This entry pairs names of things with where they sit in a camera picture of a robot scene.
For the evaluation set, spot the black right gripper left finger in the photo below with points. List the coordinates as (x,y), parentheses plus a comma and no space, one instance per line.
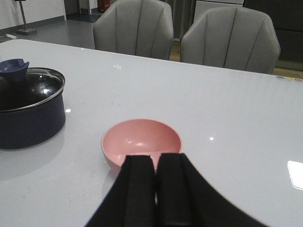
(131,200)

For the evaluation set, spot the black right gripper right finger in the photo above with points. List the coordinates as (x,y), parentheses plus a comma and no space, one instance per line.
(186,199)

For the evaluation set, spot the pink plastic bowl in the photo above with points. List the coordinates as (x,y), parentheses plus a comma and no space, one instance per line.
(139,137)

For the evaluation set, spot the glass pot lid blue knob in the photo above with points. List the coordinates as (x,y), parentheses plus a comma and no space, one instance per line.
(23,87)

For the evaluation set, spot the dark blue saucepan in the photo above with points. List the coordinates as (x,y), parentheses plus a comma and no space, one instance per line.
(28,127)

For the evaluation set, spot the right grey upholstered chair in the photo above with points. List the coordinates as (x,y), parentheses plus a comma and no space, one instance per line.
(234,38)

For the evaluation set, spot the grey upholstered chair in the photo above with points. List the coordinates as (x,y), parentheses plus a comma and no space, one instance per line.
(136,27)
(234,38)

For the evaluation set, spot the left grey upholstered chair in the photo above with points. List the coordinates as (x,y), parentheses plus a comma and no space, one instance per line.
(136,27)

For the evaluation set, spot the red bin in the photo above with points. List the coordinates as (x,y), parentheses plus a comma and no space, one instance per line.
(103,5)

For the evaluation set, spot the yellow warning sign stand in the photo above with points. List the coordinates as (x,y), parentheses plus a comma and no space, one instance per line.
(25,30)

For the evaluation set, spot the dark cabinet counter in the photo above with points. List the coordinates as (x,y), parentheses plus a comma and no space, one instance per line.
(287,18)

